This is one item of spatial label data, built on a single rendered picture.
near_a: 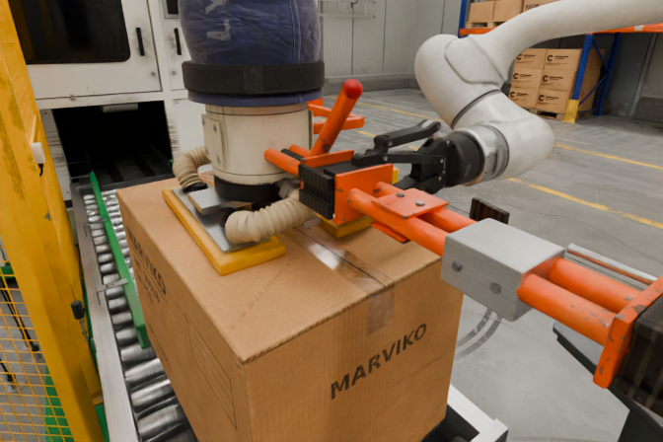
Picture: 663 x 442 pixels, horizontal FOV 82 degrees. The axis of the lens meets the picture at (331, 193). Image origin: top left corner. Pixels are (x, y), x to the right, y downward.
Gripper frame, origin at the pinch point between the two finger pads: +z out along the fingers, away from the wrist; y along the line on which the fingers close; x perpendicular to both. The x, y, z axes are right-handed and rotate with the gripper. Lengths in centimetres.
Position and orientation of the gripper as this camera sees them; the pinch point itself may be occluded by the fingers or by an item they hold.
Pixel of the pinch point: (352, 185)
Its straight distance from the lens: 47.2
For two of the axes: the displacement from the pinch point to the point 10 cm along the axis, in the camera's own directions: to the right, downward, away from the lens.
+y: 0.0, 9.3, 3.7
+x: -5.7, -3.0, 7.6
